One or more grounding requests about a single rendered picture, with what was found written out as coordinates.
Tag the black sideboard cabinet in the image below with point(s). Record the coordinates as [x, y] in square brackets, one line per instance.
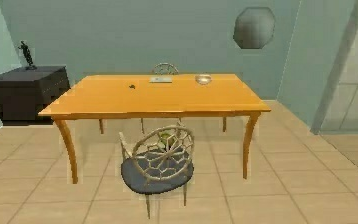
[27, 93]

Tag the grey octagonal wall mirror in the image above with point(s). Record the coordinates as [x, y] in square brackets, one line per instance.
[254, 28]

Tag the grey flat tablet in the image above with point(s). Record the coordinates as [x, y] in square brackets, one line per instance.
[160, 79]

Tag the dark figure statue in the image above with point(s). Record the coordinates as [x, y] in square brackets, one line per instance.
[27, 55]

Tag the small green object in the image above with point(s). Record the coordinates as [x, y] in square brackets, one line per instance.
[164, 137]

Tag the lattice chair with blue cushion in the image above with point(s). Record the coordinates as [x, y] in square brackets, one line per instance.
[165, 68]
[153, 173]

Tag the orange wooden dining table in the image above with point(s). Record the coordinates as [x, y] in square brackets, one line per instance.
[160, 96]

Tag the small black object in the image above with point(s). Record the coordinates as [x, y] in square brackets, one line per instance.
[132, 87]

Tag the pale glass bowl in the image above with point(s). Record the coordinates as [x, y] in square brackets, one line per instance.
[203, 79]

